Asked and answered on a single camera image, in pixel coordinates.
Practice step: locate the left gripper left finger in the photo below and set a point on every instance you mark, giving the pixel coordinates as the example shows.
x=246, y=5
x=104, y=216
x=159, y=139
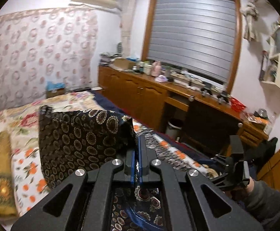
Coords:
x=130, y=167

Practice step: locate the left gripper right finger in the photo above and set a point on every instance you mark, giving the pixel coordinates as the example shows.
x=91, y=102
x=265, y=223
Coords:
x=149, y=165

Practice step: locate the navy patterned silk garment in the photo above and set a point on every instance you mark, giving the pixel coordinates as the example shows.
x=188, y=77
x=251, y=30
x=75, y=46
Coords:
x=82, y=156

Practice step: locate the person right forearm grey sleeve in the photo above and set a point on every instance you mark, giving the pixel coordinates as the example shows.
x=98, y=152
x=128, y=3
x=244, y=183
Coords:
x=263, y=203

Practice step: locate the long wooden cabinet desk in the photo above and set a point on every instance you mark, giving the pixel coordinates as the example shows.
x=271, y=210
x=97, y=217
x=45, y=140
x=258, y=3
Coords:
x=206, y=124

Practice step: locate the red basket on desk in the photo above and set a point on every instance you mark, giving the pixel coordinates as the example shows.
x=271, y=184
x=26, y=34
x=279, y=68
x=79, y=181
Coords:
x=236, y=105

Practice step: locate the pink figurine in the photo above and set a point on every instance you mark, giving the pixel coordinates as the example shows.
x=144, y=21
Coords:
x=156, y=69

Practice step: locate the orange fruit print blanket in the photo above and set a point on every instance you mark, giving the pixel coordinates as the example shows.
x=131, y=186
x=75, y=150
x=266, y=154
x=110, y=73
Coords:
x=29, y=183

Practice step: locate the cardboard box on desk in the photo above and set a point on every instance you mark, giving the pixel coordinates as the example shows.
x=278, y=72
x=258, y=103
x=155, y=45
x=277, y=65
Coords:
x=123, y=64

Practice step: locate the blue tissue box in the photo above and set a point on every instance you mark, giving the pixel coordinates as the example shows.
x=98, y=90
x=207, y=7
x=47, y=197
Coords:
x=50, y=86

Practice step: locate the floral quilt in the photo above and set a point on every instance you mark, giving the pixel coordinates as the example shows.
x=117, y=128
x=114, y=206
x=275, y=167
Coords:
x=22, y=123

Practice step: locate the golden fringed cushion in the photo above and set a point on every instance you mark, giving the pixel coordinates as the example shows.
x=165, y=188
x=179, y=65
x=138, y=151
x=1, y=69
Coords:
x=7, y=202

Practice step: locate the grey window blind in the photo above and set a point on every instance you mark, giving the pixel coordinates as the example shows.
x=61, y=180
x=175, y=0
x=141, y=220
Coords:
x=198, y=35

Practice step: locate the pink circle pattern curtain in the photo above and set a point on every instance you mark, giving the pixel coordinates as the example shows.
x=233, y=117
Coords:
x=42, y=46

